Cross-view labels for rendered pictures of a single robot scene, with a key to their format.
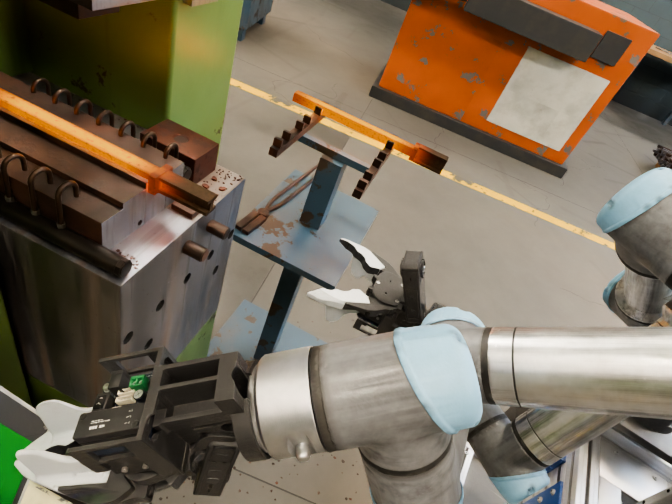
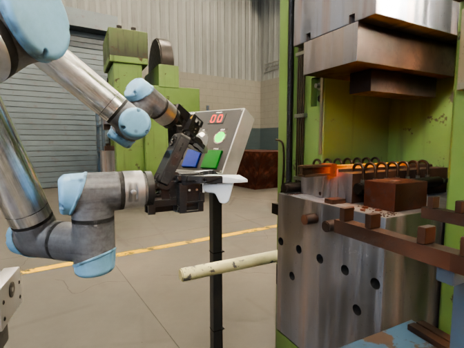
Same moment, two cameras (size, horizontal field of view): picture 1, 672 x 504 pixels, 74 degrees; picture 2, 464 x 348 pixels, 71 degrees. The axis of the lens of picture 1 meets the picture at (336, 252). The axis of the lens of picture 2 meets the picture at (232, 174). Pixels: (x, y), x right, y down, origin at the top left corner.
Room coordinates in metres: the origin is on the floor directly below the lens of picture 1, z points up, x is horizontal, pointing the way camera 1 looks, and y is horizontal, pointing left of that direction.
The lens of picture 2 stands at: (1.16, -0.39, 1.07)
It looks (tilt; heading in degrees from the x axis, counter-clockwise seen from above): 6 degrees down; 147
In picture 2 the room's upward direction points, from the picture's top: straight up
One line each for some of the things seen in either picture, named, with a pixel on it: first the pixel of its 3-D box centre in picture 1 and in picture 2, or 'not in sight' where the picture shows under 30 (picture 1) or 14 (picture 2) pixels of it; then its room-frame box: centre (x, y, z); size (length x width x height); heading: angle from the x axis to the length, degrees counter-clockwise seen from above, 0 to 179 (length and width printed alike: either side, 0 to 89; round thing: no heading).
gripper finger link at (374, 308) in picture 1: (368, 301); not in sight; (0.49, -0.07, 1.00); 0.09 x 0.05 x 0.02; 121
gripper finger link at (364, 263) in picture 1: (357, 263); (224, 189); (0.58, -0.04, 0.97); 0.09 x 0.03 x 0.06; 49
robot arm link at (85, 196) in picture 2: not in sight; (91, 194); (0.50, -0.29, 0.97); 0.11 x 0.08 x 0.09; 85
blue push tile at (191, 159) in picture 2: not in sight; (192, 159); (0.01, 0.17, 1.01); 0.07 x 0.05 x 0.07; 20
